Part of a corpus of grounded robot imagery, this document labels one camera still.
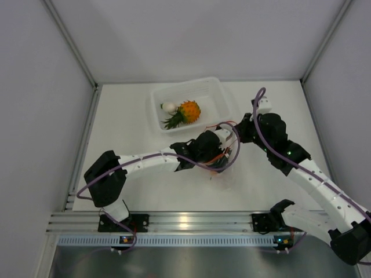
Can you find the slotted cable duct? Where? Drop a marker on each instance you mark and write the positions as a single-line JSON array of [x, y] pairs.
[[175, 240]]

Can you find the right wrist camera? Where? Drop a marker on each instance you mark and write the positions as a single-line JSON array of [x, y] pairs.
[[264, 106]]

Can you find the white fake radish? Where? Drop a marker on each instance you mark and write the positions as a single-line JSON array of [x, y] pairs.
[[169, 107]]

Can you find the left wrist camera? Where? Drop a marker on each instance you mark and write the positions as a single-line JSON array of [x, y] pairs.
[[223, 135]]

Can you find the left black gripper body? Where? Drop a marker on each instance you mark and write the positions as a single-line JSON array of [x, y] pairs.
[[217, 151]]

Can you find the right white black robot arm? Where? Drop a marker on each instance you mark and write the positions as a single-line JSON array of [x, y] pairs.
[[346, 225]]

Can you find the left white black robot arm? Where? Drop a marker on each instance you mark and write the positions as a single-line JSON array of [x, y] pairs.
[[106, 177]]

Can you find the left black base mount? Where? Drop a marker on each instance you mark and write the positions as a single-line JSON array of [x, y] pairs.
[[124, 223]]

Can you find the white plastic basket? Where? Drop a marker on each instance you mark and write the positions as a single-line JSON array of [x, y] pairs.
[[207, 92]]

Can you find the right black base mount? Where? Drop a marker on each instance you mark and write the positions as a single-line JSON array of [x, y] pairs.
[[264, 223]]

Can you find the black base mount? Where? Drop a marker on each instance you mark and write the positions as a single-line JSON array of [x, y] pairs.
[[124, 223], [264, 223]]

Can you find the clear zip bag orange seal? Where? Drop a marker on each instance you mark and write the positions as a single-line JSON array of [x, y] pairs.
[[224, 180]]

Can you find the aluminium mounting rail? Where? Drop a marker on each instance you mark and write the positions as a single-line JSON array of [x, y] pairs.
[[73, 222]]

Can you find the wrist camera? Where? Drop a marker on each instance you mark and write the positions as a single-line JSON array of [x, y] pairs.
[[264, 106], [223, 135]]

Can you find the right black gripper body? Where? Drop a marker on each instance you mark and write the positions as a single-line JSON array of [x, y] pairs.
[[248, 133]]

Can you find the orange fake pineapple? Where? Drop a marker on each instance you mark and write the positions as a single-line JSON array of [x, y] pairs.
[[187, 113]]

